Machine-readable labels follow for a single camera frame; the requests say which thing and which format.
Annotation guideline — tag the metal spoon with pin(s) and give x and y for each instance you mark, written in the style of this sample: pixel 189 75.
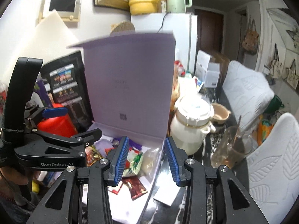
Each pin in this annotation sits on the metal spoon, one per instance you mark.
pixel 237 130

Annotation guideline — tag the wall intercom screen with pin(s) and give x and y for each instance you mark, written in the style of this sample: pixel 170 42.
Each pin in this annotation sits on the wall intercom screen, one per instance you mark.
pixel 63 4

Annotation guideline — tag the cream tote bag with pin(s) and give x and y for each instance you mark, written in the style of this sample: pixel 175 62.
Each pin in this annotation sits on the cream tote bag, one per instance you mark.
pixel 276 67
pixel 292 75

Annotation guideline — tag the glass cup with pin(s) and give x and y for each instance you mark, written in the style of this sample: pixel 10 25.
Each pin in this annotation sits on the glass cup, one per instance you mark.
pixel 231 151

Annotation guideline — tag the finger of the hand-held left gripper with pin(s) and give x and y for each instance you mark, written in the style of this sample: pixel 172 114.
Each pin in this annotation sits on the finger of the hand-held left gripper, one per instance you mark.
pixel 70 140
pixel 53 112

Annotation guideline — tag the red white packet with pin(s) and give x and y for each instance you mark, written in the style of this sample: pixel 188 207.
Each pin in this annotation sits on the red white packet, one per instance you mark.
pixel 115 187

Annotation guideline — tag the chair with leaf pattern cover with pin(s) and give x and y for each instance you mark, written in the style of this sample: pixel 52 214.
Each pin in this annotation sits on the chair with leaf pattern cover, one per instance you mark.
pixel 247 91
pixel 278 163

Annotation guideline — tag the black coffee bag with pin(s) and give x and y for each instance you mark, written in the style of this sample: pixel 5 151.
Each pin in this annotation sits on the black coffee bag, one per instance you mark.
pixel 67 86

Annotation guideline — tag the white tissue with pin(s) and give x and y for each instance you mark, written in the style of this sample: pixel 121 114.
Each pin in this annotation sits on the white tissue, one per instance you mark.
pixel 167 194

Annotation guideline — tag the red snack packet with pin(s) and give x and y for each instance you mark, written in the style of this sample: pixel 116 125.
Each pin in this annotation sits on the red snack packet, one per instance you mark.
pixel 180 68

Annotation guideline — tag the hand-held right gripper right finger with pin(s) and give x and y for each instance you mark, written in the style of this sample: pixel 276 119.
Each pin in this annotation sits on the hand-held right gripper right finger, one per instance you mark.
pixel 172 161

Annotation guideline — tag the cream ceramic bowl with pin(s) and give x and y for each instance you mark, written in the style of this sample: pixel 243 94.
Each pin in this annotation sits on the cream ceramic bowl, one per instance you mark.
pixel 220 115

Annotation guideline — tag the brown patterned tote bag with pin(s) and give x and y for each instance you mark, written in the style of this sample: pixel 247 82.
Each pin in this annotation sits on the brown patterned tote bag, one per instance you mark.
pixel 250 39

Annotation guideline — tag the orange bag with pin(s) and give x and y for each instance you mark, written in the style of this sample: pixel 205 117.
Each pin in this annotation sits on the orange bag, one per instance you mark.
pixel 265 131

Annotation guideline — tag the white foam board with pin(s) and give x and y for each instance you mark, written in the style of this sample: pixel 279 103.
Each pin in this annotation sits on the white foam board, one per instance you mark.
pixel 35 49

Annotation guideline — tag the yellow pot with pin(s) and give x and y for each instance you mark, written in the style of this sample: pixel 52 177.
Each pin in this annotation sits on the yellow pot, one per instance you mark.
pixel 142 3

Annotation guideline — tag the red bottle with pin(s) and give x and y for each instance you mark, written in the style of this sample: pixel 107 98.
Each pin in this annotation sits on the red bottle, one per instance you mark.
pixel 58 126

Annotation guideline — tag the lilac gift box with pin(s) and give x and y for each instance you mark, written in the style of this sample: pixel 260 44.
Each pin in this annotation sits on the lilac gift box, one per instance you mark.
pixel 128 79

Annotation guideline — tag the clear bag white contents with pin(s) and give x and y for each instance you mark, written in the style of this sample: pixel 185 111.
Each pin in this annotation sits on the clear bag white contents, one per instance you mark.
pixel 149 162

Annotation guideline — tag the blue white carton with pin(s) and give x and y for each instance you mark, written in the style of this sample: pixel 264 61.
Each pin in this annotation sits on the blue white carton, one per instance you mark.
pixel 50 178

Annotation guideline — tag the white cardboard box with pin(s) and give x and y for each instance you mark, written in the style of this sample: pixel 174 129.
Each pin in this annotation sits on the white cardboard box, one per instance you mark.
pixel 206 72

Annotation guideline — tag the person's left hand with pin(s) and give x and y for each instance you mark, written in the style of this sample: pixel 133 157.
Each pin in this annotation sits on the person's left hand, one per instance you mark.
pixel 14 179

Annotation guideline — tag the dark wooden door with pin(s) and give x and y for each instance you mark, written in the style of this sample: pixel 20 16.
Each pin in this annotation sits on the dark wooden door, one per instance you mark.
pixel 209 30

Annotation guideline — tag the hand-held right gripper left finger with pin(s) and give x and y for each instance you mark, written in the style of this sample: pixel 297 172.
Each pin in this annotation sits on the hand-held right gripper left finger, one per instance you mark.
pixel 121 161

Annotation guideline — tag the woven round trivet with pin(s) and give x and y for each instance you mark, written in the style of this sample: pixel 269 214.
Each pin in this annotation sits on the woven round trivet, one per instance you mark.
pixel 122 27

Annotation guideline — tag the cream ceramic jar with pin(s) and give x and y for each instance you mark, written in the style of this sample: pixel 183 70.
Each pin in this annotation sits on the cream ceramic jar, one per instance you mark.
pixel 189 128

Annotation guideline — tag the brown chocolate wrapper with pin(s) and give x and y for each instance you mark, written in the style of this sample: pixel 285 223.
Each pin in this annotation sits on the brown chocolate wrapper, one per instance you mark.
pixel 95 156

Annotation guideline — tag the brown sachet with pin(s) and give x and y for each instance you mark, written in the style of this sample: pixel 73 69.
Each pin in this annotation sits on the brown sachet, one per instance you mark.
pixel 135 187

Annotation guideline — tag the green kettle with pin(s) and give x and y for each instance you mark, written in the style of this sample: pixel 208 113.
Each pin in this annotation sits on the green kettle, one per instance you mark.
pixel 177 1

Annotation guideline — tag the white refrigerator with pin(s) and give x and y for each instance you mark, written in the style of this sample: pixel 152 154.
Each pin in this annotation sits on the white refrigerator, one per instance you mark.
pixel 182 35

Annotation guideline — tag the yellow lemon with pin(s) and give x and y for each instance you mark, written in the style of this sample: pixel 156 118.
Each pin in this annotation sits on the yellow lemon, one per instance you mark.
pixel 35 186

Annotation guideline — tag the green cup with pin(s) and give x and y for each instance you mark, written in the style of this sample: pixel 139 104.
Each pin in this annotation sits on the green cup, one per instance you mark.
pixel 275 103

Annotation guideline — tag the green milk packet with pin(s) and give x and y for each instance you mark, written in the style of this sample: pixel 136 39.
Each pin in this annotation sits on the green milk packet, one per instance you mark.
pixel 134 162

